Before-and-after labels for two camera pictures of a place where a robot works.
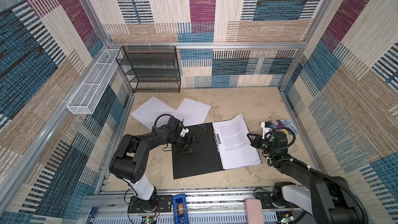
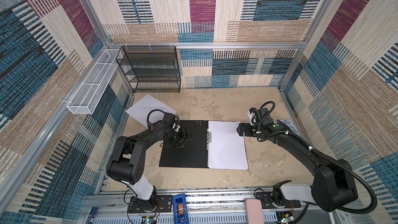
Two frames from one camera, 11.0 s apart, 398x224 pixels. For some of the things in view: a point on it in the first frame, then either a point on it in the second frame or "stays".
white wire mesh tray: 85,100 stays
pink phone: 254,211 stays
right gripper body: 264,144 → 251,130
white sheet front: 191,112 → 227,150
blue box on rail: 181,210 stays
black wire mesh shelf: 151,69 stays
